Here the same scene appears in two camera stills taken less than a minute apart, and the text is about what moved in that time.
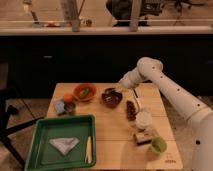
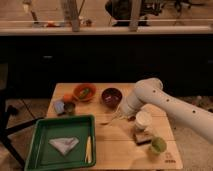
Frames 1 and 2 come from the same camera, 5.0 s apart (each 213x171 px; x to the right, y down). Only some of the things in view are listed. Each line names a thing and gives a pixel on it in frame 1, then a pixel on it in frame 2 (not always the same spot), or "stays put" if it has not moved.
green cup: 158,145 stays put
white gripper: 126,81 to 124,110
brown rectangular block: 143,136 stays put
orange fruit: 67,97 stays put
